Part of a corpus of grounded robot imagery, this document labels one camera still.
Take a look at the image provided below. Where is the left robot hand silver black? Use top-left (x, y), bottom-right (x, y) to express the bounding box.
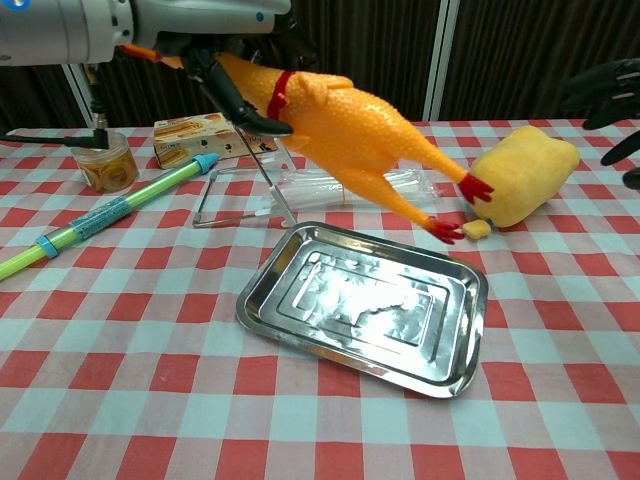
top-left (130, 0), bottom-right (321, 137)

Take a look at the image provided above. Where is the right robot hand black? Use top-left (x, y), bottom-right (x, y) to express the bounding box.
top-left (559, 58), bottom-right (640, 190)

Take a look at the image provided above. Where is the orange rubber chicken toy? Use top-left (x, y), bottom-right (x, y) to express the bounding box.
top-left (118, 43), bottom-right (496, 245)

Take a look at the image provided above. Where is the yellow plush toy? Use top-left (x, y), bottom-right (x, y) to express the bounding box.
top-left (469, 124), bottom-right (582, 229)

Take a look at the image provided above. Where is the rectangular stainless steel tray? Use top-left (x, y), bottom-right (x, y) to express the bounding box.
top-left (234, 221), bottom-right (489, 400)

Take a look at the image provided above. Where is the orange cardboard snack box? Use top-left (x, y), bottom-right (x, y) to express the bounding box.
top-left (152, 112), bottom-right (279, 170)

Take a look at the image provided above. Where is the clear jar of rubber bands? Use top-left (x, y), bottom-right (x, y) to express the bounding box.
top-left (70, 131), bottom-right (140, 193)

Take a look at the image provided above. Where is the bundle of clear plastic straws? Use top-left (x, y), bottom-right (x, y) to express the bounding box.
top-left (272, 168), bottom-right (445, 207)

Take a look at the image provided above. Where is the green tube with blue nozzle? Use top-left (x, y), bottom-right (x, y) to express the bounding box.
top-left (0, 152), bottom-right (221, 282)

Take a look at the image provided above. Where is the red white checkered tablecloth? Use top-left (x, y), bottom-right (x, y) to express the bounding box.
top-left (0, 118), bottom-right (640, 480)

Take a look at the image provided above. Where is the white frame post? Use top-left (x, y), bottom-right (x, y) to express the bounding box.
top-left (422, 0), bottom-right (461, 122)
top-left (62, 62), bottom-right (106, 129)

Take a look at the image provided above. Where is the black cable with connector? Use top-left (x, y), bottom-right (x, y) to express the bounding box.
top-left (0, 64), bottom-right (114, 151)

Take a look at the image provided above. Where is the metal wire stand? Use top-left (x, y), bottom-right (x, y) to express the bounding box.
top-left (192, 127), bottom-right (299, 230)

